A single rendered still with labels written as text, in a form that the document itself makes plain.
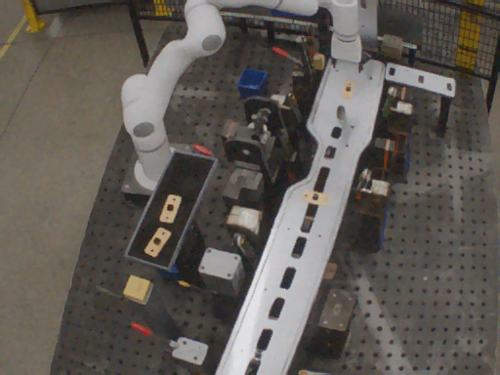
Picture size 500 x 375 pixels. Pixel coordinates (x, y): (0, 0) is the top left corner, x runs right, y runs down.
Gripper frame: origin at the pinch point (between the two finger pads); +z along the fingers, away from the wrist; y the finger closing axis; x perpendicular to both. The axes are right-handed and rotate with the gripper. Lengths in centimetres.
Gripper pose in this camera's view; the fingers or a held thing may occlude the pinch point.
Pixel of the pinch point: (347, 66)
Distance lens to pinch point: 201.4
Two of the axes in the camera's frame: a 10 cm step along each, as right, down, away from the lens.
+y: 9.4, 2.0, -2.7
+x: 3.2, -8.0, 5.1
